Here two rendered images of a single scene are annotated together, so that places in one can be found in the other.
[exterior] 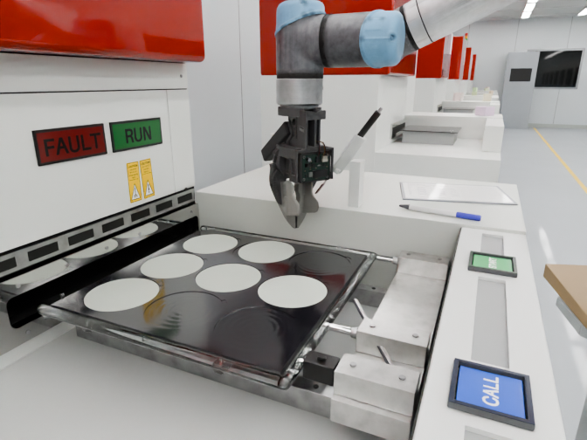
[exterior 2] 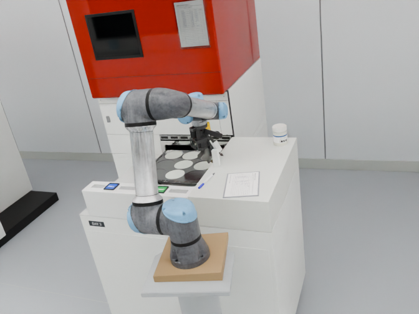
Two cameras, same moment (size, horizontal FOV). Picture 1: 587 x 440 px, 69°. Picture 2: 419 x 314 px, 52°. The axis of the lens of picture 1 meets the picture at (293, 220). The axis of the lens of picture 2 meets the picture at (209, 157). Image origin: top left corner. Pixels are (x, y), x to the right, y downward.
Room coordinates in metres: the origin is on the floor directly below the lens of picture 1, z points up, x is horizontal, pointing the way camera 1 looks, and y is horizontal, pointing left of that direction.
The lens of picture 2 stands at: (0.74, -1.93, 1.85)
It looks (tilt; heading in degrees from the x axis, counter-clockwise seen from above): 25 degrees down; 90
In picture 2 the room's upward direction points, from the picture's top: 9 degrees counter-clockwise
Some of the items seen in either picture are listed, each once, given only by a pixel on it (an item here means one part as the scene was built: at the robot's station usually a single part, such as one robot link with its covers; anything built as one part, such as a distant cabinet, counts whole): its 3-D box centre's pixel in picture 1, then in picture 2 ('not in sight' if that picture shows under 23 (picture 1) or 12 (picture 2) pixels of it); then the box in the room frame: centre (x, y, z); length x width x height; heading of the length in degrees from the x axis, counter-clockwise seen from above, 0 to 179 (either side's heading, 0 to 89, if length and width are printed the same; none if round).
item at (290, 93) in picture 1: (300, 93); (199, 120); (0.72, -0.01, 1.17); 0.08 x 0.08 x 0.05
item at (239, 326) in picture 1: (228, 278); (183, 164); (0.60, 0.10, 0.90); 0.34 x 0.34 x 0.01; 66
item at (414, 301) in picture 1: (403, 329); not in sight; (0.50, -0.15, 0.87); 0.36 x 0.08 x 0.03; 156
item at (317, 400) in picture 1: (219, 367); not in sight; (0.46, 0.09, 0.84); 0.50 x 0.02 x 0.03; 66
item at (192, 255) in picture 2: not in sight; (187, 245); (0.61, -0.61, 0.90); 0.15 x 0.15 x 0.10
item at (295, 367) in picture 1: (341, 302); (169, 182); (0.52, -0.07, 0.90); 0.38 x 0.01 x 0.01; 156
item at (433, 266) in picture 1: (423, 264); not in sight; (0.66, -0.22, 0.89); 0.08 x 0.03 x 0.03; 66
